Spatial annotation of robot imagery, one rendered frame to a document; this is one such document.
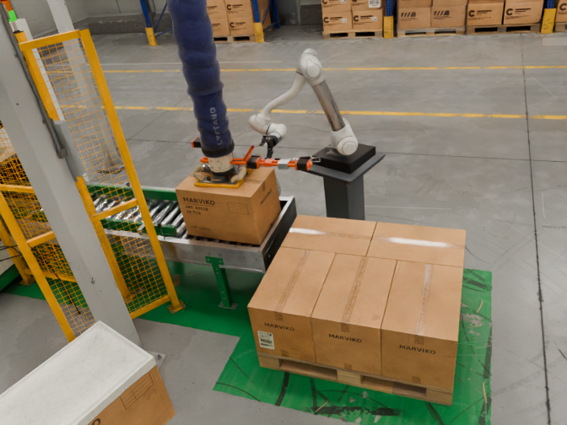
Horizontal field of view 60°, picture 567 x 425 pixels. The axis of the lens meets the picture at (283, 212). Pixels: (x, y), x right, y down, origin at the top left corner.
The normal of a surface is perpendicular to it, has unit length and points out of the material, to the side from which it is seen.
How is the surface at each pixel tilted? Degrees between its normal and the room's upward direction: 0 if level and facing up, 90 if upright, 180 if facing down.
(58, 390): 0
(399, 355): 90
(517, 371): 0
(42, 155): 90
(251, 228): 90
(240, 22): 87
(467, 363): 0
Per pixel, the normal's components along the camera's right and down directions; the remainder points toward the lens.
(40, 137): 0.94, 0.08
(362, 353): -0.33, 0.55
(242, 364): -0.12, -0.83
